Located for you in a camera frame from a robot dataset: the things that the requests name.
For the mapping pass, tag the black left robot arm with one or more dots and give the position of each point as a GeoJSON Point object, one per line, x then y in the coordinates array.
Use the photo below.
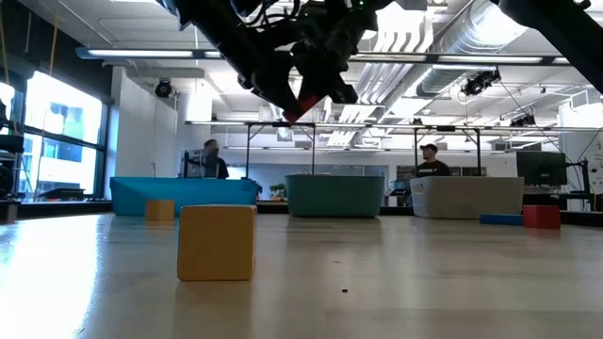
{"type": "Point", "coordinates": [207, 23]}

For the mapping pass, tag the black desk with monitor stand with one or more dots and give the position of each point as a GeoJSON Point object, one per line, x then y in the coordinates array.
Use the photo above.
{"type": "Point", "coordinates": [581, 193]}

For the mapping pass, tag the black computer monitor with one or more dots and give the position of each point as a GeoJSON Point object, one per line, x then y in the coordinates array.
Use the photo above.
{"type": "Point", "coordinates": [192, 164]}
{"type": "Point", "coordinates": [542, 168]}

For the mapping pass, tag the red long wooden block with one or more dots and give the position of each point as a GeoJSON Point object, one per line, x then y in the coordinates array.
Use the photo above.
{"type": "Point", "coordinates": [308, 102]}

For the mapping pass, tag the black ceiling camera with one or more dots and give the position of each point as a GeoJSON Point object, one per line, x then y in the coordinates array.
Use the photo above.
{"type": "Point", "coordinates": [480, 82]}
{"type": "Point", "coordinates": [164, 88]}

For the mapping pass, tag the blue long wooden block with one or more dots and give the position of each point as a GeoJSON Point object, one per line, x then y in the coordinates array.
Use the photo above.
{"type": "Point", "coordinates": [501, 220]}

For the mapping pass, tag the red wooden cube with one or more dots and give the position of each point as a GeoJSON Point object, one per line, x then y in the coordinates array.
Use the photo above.
{"type": "Point", "coordinates": [542, 217]}

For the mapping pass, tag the person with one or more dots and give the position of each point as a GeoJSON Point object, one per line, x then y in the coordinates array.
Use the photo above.
{"type": "Point", "coordinates": [433, 168]}
{"type": "Point", "coordinates": [217, 165]}

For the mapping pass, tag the black metal stand frame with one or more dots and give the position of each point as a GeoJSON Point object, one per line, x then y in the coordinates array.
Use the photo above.
{"type": "Point", "coordinates": [282, 124]}
{"type": "Point", "coordinates": [445, 128]}

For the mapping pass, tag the small green potted plant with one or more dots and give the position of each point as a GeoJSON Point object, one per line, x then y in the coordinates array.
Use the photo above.
{"type": "Point", "coordinates": [278, 190]}

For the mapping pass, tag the black equipment stack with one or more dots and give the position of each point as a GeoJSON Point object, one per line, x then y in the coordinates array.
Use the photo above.
{"type": "Point", "coordinates": [9, 155]}

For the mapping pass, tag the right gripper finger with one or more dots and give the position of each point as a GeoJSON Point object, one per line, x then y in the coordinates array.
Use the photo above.
{"type": "Point", "coordinates": [343, 92]}

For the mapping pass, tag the black bar with light strips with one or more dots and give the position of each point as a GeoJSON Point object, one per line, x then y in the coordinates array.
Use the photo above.
{"type": "Point", "coordinates": [400, 55]}

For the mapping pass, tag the yellow wooden cube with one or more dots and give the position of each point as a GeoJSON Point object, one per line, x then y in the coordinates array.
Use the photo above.
{"type": "Point", "coordinates": [216, 245]}
{"type": "Point", "coordinates": [159, 211]}

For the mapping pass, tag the teal plastic bin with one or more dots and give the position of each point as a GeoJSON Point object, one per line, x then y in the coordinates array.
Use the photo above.
{"type": "Point", "coordinates": [330, 193]}

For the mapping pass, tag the black aluminium table frame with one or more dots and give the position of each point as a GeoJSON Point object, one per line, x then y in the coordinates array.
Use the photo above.
{"type": "Point", "coordinates": [47, 209]}

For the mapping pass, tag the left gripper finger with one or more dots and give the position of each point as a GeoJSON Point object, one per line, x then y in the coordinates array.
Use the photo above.
{"type": "Point", "coordinates": [268, 100]}
{"type": "Point", "coordinates": [287, 103]}

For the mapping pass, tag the blue plastic bin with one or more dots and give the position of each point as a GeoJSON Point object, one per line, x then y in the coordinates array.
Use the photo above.
{"type": "Point", "coordinates": [202, 190]}

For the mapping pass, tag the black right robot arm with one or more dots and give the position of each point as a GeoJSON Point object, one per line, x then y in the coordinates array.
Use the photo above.
{"type": "Point", "coordinates": [565, 28]}

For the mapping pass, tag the grey box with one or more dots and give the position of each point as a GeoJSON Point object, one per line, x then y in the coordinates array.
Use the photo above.
{"type": "Point", "coordinates": [8, 212]}

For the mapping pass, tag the white plastic bin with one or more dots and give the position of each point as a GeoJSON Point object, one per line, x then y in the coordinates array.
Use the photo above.
{"type": "Point", "coordinates": [466, 195]}

